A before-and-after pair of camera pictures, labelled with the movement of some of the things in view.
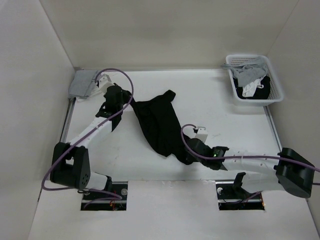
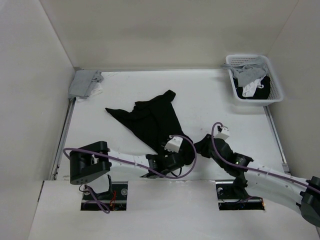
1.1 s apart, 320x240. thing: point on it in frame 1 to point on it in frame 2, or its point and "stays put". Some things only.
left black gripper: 125,97 to 169,152
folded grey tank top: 82,83 stays put
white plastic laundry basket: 276,93 stays put
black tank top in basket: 260,93 stays put
